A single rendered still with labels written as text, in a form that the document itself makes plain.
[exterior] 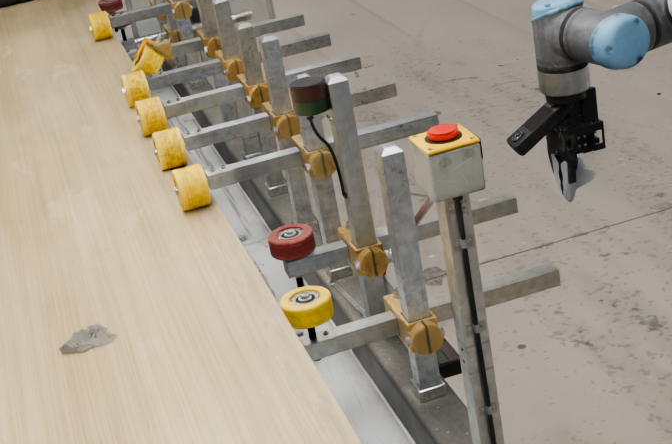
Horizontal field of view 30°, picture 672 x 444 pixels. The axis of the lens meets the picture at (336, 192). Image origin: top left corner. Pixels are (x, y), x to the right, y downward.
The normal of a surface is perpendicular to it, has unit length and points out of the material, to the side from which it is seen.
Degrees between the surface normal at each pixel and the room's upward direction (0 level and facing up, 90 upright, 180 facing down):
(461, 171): 90
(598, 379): 0
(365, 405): 0
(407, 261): 90
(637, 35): 90
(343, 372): 0
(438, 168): 90
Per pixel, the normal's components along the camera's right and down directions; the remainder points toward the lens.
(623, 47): 0.44, 0.27
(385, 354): -0.17, -0.91
